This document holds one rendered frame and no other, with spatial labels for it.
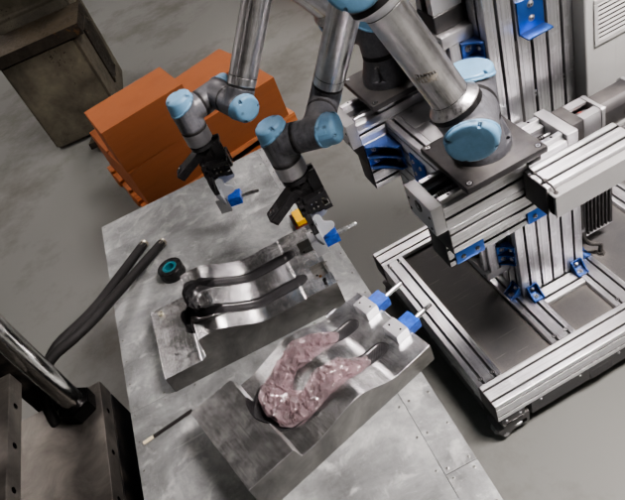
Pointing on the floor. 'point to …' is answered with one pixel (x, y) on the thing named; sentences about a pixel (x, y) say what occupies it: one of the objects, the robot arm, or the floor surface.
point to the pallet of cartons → (151, 87)
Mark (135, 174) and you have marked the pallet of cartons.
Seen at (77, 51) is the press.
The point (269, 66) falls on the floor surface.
